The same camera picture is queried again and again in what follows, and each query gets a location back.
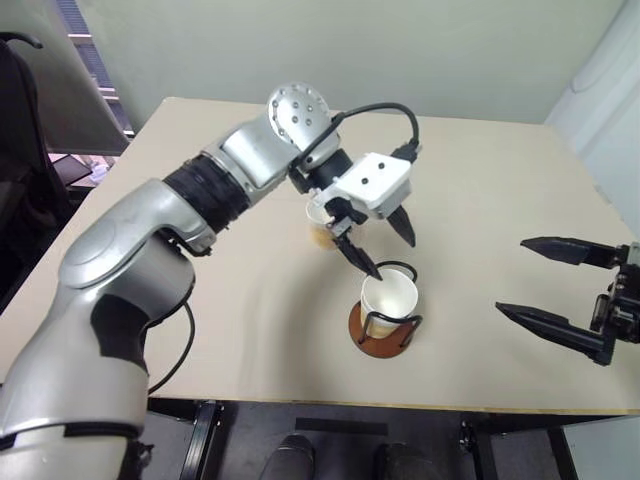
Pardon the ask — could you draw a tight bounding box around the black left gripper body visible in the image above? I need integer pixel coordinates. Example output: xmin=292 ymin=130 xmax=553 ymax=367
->
xmin=317 ymin=195 xmax=372 ymax=239

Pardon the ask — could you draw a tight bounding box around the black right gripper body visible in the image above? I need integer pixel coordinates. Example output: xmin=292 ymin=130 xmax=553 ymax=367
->
xmin=589 ymin=241 xmax=640 ymax=346

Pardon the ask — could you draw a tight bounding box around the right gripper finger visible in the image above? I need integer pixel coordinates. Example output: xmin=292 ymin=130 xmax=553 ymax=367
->
xmin=519 ymin=235 xmax=622 ymax=269
xmin=494 ymin=300 xmax=616 ymax=367

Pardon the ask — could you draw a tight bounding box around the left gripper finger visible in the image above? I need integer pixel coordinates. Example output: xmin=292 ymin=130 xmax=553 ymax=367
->
xmin=384 ymin=204 xmax=418 ymax=249
xmin=331 ymin=227 xmax=384 ymax=282

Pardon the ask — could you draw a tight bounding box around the white paper cup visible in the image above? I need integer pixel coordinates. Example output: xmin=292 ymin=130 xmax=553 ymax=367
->
xmin=361 ymin=268 xmax=420 ymax=337
xmin=305 ymin=199 xmax=352 ymax=254
xmin=360 ymin=292 xmax=401 ymax=343

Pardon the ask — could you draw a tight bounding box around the white cabinet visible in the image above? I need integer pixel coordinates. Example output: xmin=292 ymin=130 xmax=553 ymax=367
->
xmin=558 ymin=415 xmax=640 ymax=480

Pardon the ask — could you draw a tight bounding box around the white curtain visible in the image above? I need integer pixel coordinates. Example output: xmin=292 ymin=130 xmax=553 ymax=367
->
xmin=543 ymin=0 xmax=640 ymax=211

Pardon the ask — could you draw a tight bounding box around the black floor tape strip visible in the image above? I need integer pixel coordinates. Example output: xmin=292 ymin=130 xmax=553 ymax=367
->
xmin=294 ymin=417 xmax=390 ymax=438

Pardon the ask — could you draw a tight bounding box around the dark rounded shape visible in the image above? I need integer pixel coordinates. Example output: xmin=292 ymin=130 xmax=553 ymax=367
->
xmin=267 ymin=433 xmax=317 ymax=480

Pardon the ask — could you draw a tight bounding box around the grey leaning panel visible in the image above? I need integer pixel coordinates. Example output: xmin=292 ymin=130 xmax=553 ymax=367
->
xmin=47 ymin=0 xmax=132 ymax=157

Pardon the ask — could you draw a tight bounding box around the black office chair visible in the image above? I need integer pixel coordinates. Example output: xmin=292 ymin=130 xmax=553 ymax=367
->
xmin=0 ymin=31 xmax=69 ymax=306

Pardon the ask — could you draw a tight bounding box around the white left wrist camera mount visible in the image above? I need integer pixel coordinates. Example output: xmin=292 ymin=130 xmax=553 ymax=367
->
xmin=312 ymin=151 xmax=414 ymax=221

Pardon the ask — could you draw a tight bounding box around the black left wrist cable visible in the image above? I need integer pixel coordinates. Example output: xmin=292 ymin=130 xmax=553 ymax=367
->
xmin=294 ymin=102 xmax=424 ymax=167

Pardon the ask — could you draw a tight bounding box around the black table frame leg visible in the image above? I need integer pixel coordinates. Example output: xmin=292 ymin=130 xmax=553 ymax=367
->
xmin=183 ymin=399 xmax=226 ymax=480
xmin=457 ymin=417 xmax=494 ymax=480

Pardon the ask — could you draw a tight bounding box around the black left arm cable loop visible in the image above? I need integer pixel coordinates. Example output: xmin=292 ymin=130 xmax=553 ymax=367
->
xmin=147 ymin=297 xmax=197 ymax=394

